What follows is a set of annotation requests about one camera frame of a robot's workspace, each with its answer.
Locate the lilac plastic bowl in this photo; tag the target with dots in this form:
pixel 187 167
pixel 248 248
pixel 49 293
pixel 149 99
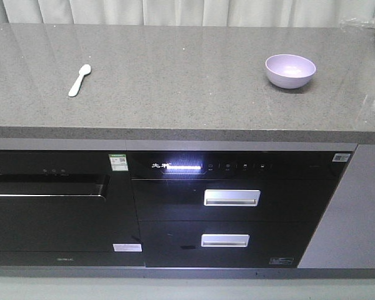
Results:
pixel 289 71

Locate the pale green plastic spoon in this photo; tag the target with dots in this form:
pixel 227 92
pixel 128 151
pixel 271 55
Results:
pixel 83 71

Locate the black disinfection cabinet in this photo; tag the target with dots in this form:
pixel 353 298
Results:
pixel 169 186

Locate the green energy label sticker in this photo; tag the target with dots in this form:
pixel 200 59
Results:
pixel 118 162

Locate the white label sticker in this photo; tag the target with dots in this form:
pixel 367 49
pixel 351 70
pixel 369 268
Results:
pixel 127 247

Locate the black built-in dishwasher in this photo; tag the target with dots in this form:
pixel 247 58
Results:
pixel 65 208

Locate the white curtain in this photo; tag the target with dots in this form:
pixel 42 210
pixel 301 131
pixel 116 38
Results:
pixel 295 14

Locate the grey cabinet door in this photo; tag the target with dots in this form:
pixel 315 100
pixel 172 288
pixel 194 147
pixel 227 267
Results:
pixel 345 237

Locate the upper silver drawer handle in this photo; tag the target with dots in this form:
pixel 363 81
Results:
pixel 232 197

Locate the silver drawer handle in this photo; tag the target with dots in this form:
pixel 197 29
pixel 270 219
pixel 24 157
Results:
pixel 225 240
pixel 232 197

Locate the lower silver drawer handle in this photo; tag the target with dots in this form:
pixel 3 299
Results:
pixel 225 240

